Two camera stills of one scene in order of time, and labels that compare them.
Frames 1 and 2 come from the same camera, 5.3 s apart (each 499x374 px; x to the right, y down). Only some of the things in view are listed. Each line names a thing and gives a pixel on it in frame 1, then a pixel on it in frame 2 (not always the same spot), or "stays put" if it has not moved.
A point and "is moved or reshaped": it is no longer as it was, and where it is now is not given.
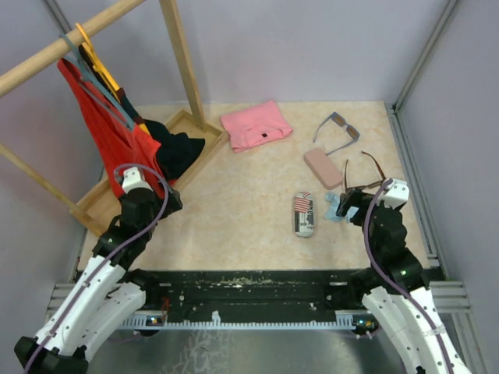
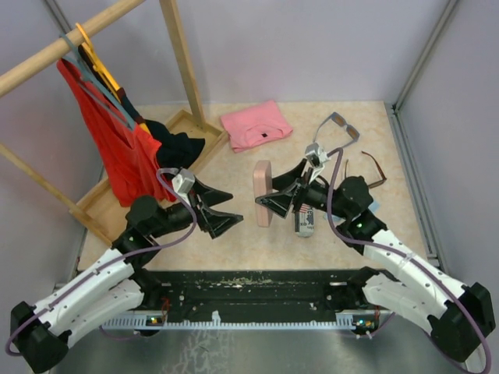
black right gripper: (356, 198) -> (281, 202)
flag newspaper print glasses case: (304, 219) stays put
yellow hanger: (104, 74) stays put
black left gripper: (173, 203) -> (209, 220)
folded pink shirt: (254, 125) stays put
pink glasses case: (323, 167) is moved or reshaped
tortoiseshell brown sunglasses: (368, 185) stays put
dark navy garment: (175, 150) stays put
